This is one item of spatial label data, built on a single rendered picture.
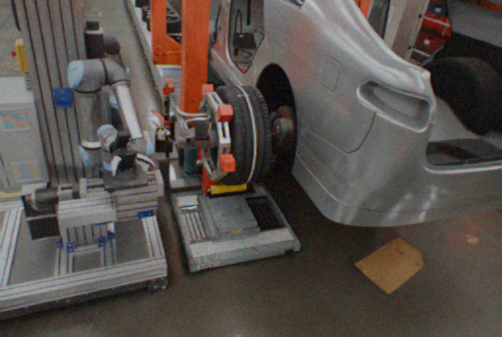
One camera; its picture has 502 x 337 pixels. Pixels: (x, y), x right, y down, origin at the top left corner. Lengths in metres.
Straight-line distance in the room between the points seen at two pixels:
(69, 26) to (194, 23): 0.96
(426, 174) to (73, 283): 1.95
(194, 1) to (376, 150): 1.54
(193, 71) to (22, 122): 1.19
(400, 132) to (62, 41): 1.56
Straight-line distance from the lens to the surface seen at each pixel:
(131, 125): 1.75
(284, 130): 2.57
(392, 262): 3.11
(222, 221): 2.70
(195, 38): 2.66
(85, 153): 1.95
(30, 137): 2.11
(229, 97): 2.23
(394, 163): 1.76
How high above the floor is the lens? 2.03
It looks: 30 degrees down
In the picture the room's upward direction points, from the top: 7 degrees clockwise
